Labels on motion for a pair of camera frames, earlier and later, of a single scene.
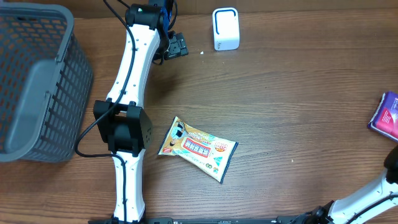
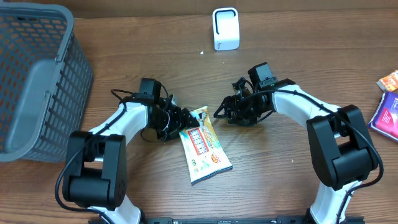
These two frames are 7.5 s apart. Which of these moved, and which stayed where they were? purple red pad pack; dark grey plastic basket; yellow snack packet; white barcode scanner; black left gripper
Moved: yellow snack packet; black left gripper
Stayed: dark grey plastic basket; white barcode scanner; purple red pad pack
